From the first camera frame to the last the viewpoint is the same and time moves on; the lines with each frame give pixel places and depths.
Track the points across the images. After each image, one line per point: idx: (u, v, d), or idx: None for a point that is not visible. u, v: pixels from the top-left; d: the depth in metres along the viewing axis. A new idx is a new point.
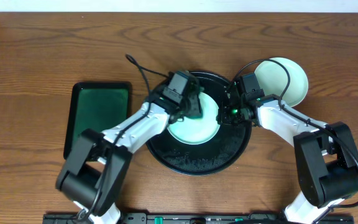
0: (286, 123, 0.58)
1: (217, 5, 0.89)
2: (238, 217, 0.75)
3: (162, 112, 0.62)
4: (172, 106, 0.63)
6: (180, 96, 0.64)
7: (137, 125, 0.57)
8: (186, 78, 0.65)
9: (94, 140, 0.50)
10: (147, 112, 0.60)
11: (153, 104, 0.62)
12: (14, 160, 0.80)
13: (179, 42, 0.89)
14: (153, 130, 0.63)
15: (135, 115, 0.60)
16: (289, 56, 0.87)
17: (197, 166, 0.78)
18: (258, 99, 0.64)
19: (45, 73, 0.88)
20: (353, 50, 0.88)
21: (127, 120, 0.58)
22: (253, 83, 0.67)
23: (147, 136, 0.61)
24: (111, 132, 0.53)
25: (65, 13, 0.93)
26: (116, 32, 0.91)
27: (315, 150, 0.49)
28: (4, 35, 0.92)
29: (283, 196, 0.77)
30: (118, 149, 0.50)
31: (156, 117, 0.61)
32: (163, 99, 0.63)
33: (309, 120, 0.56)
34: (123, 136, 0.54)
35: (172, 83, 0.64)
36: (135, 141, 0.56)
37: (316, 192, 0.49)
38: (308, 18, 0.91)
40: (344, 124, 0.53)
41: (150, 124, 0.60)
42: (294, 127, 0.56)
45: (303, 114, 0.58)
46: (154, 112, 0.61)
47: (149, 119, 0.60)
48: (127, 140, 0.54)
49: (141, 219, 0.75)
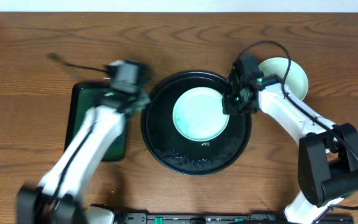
0: (291, 114, 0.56)
1: (217, 5, 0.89)
2: (238, 218, 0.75)
3: (109, 119, 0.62)
4: (122, 100, 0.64)
6: (131, 85, 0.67)
7: (84, 149, 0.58)
8: (133, 67, 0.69)
9: (33, 198, 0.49)
10: (91, 130, 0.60)
11: (99, 110, 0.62)
12: (14, 160, 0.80)
13: (179, 42, 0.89)
14: (111, 137, 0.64)
15: (81, 134, 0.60)
16: (289, 56, 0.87)
17: (196, 166, 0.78)
18: (260, 81, 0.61)
19: (45, 73, 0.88)
20: (353, 50, 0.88)
21: (71, 145, 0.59)
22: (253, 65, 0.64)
23: (105, 146, 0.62)
24: (53, 177, 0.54)
25: (65, 12, 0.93)
26: (115, 32, 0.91)
27: (319, 152, 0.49)
28: (4, 34, 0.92)
29: (283, 196, 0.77)
30: (63, 200, 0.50)
31: (104, 129, 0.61)
32: (111, 96, 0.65)
33: (317, 118, 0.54)
34: (68, 175, 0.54)
35: (119, 75, 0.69)
36: (87, 166, 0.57)
37: (316, 193, 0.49)
38: (308, 18, 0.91)
40: (351, 126, 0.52)
41: (98, 139, 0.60)
42: (299, 123, 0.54)
45: (311, 109, 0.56)
46: (99, 125, 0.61)
47: (94, 136, 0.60)
48: (74, 178, 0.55)
49: (141, 219, 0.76)
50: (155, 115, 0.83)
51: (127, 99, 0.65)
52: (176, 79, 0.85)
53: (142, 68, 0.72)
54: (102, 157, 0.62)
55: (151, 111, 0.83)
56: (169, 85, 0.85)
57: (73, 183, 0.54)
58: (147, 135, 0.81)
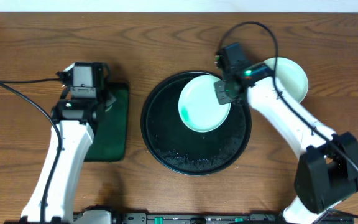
0: (291, 123, 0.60)
1: (217, 5, 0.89)
2: (237, 218, 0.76)
3: (76, 134, 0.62)
4: (85, 107, 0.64)
6: (92, 88, 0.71)
7: (59, 170, 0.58)
8: (88, 69, 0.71)
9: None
10: (60, 147, 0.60)
11: (63, 127, 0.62)
12: (14, 160, 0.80)
13: (179, 42, 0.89)
14: (82, 149, 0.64)
15: (51, 155, 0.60)
16: (289, 56, 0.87)
17: (197, 166, 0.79)
18: (249, 71, 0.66)
19: (45, 73, 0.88)
20: (353, 50, 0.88)
21: (45, 170, 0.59)
22: (236, 55, 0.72)
23: (79, 159, 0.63)
24: (34, 206, 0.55)
25: (65, 13, 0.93)
26: (115, 33, 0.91)
27: (321, 168, 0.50)
28: (4, 35, 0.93)
29: (282, 196, 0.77)
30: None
31: (73, 143, 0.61)
32: (71, 105, 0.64)
33: (316, 128, 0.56)
34: (48, 202, 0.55)
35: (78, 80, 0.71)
36: (66, 185, 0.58)
37: (316, 205, 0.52)
38: (308, 18, 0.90)
40: (351, 137, 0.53)
41: (70, 153, 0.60)
42: (298, 132, 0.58)
45: (309, 116, 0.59)
46: (66, 139, 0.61)
47: (66, 152, 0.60)
48: (56, 201, 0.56)
49: (141, 219, 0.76)
50: (155, 114, 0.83)
51: (91, 106, 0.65)
52: (176, 79, 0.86)
53: (98, 67, 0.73)
54: (79, 169, 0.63)
55: (151, 110, 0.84)
56: (170, 85, 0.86)
57: (57, 208, 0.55)
58: (147, 135, 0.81)
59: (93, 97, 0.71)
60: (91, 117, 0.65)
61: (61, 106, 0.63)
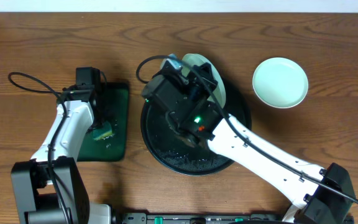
0: (276, 173, 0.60)
1: (217, 5, 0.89)
2: (238, 218, 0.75)
3: (79, 104, 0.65)
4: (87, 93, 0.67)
6: (91, 84, 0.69)
7: (65, 125, 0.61)
8: (88, 67, 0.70)
9: (28, 170, 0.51)
10: (66, 112, 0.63)
11: (69, 102, 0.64)
12: (14, 160, 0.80)
13: (179, 42, 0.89)
14: (84, 123, 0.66)
15: (56, 121, 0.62)
16: (289, 56, 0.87)
17: (197, 166, 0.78)
18: (198, 122, 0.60)
19: (45, 73, 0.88)
20: (352, 50, 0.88)
21: (51, 130, 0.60)
22: (170, 98, 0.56)
23: (82, 129, 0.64)
24: (41, 153, 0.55)
25: (65, 13, 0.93)
26: (116, 33, 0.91)
27: (327, 216, 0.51)
28: (4, 34, 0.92)
29: (283, 196, 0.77)
30: (58, 160, 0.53)
31: (78, 112, 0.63)
32: (73, 92, 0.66)
33: (303, 172, 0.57)
34: (55, 148, 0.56)
35: (78, 78, 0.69)
36: (71, 139, 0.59)
37: None
38: (308, 18, 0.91)
40: (336, 168, 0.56)
41: (74, 119, 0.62)
42: (288, 181, 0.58)
45: (287, 157, 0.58)
46: (73, 109, 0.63)
47: (70, 117, 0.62)
48: (63, 147, 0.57)
49: (141, 219, 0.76)
50: (155, 114, 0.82)
51: (92, 91, 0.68)
52: None
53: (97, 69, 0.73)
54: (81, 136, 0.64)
55: (151, 110, 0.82)
56: None
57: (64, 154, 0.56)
58: (147, 135, 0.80)
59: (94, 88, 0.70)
60: (92, 103, 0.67)
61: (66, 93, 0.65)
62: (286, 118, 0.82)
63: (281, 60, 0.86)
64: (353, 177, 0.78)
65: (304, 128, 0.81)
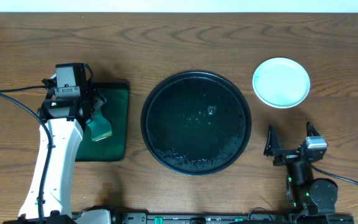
0: None
1: (217, 6, 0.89)
2: (237, 218, 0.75)
3: (65, 129, 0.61)
4: (71, 105, 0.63)
6: (76, 88, 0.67)
7: (53, 164, 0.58)
8: (70, 69, 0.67)
9: None
10: (51, 144, 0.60)
11: (51, 125, 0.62)
12: (15, 160, 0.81)
13: (179, 42, 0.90)
14: (75, 144, 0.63)
15: (43, 154, 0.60)
16: (289, 56, 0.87)
17: (197, 166, 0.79)
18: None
19: (46, 73, 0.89)
20: (351, 50, 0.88)
21: (38, 169, 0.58)
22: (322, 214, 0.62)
23: (73, 155, 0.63)
24: (31, 206, 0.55)
25: (66, 13, 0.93)
26: (115, 33, 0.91)
27: None
28: (5, 35, 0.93)
29: (283, 196, 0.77)
30: (50, 219, 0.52)
31: (63, 141, 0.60)
32: (56, 105, 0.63)
33: None
34: (45, 200, 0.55)
35: (60, 82, 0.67)
36: (61, 178, 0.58)
37: None
38: (308, 18, 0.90)
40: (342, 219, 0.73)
41: (61, 150, 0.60)
42: None
45: None
46: (56, 139, 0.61)
47: (58, 149, 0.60)
48: (53, 195, 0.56)
49: (141, 219, 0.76)
50: (155, 114, 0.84)
51: (76, 101, 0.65)
52: (176, 79, 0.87)
53: (82, 65, 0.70)
54: (74, 164, 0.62)
55: (150, 111, 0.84)
56: (170, 85, 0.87)
57: (54, 203, 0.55)
58: (147, 135, 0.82)
59: (78, 96, 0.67)
60: (78, 114, 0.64)
61: (46, 106, 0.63)
62: (286, 118, 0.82)
63: (279, 61, 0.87)
64: (352, 177, 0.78)
65: (304, 128, 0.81)
